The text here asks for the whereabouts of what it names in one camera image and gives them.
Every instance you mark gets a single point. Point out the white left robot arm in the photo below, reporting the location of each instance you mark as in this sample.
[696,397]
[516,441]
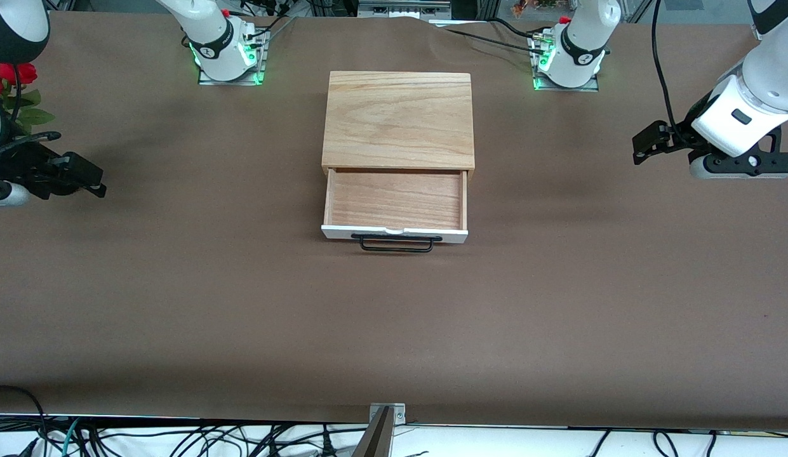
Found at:
[581,38]

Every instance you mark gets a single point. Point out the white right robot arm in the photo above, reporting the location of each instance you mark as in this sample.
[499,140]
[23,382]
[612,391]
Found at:
[209,32]

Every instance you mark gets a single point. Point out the red artificial roses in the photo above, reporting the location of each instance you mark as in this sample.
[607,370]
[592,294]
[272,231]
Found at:
[22,73]

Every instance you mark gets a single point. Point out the light wooden cabinet box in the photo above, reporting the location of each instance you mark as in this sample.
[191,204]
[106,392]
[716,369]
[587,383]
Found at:
[399,117]

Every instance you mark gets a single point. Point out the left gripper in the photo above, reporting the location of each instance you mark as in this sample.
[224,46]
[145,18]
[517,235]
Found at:
[684,131]

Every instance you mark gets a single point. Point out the dark camera mount pole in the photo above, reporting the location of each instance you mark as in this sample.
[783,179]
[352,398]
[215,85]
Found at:
[376,438]

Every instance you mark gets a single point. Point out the brown table cover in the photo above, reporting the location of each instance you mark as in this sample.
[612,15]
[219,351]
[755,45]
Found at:
[394,317]

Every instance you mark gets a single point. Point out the metal bracket plate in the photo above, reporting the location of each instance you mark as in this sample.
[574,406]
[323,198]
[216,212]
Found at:
[400,416]

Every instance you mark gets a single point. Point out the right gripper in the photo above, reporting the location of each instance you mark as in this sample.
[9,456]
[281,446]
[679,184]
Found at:
[26,166]

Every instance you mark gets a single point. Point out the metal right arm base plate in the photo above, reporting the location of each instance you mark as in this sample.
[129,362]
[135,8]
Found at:
[257,60]

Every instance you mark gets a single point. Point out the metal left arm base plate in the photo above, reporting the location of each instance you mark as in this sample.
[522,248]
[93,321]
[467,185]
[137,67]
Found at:
[540,57]

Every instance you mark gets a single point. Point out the orange artificial flowers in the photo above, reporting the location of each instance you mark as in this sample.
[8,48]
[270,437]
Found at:
[524,7]

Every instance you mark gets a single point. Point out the aluminium frame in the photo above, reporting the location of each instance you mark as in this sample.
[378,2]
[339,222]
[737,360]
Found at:
[400,9]

